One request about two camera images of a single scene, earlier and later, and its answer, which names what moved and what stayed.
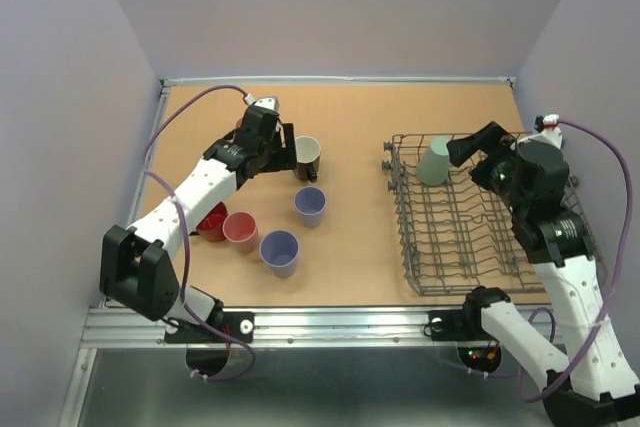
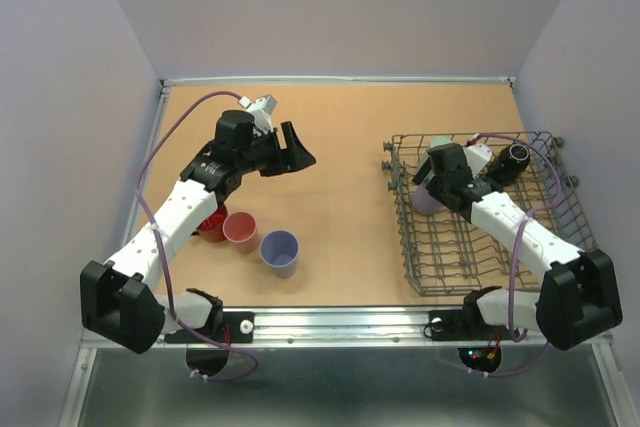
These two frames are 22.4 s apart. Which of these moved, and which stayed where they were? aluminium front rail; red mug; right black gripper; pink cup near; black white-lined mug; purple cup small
Moved: purple cup small; black white-lined mug; right black gripper
Stayed: aluminium front rail; red mug; pink cup near
